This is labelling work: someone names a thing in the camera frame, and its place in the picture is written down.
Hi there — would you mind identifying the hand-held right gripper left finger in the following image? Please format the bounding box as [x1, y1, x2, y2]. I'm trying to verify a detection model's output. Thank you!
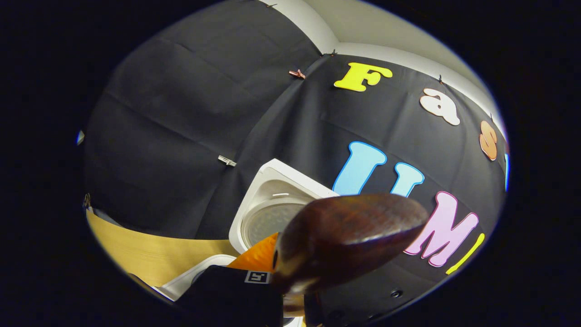
[177, 233, 284, 327]

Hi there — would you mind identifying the dark wooden spoon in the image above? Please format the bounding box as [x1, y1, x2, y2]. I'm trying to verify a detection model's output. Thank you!
[271, 194, 429, 316]

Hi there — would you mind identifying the black backdrop cloth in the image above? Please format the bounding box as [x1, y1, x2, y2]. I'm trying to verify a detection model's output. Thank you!
[84, 0, 509, 300]

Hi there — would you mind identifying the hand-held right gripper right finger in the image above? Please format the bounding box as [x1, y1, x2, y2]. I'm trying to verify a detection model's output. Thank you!
[304, 263, 436, 327]

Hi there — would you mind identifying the white rice cooker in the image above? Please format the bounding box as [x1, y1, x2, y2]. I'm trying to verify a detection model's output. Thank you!
[152, 158, 341, 301]

